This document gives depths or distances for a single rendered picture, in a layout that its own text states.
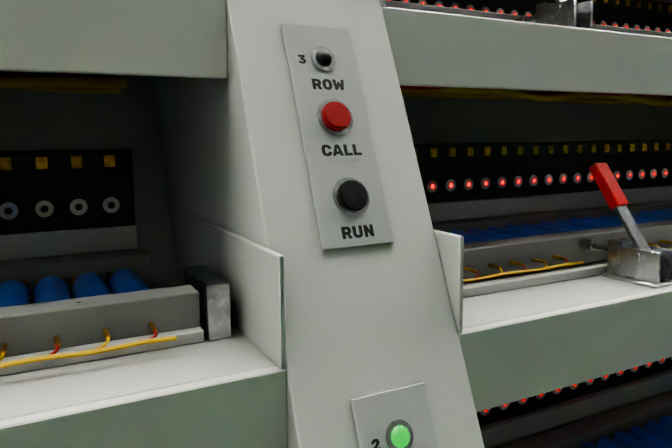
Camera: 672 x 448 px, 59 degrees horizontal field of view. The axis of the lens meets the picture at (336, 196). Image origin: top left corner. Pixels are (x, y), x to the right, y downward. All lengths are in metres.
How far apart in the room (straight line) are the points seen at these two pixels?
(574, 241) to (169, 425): 0.33
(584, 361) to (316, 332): 0.18
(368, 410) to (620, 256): 0.24
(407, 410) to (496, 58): 0.23
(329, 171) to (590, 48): 0.25
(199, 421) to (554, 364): 0.20
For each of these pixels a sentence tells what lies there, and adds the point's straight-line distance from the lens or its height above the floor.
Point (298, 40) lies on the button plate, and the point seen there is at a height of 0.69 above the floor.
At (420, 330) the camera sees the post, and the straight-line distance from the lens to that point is 0.30.
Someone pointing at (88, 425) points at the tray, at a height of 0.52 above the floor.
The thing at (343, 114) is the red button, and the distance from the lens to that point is 0.31.
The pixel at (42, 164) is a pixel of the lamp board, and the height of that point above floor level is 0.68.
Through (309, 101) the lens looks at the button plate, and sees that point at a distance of 0.31.
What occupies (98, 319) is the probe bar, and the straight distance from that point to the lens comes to 0.30.
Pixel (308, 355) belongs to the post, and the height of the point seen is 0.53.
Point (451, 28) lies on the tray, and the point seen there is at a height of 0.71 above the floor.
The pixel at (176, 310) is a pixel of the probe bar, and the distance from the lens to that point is 0.30.
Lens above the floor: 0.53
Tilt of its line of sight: 14 degrees up
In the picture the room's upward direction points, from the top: 11 degrees counter-clockwise
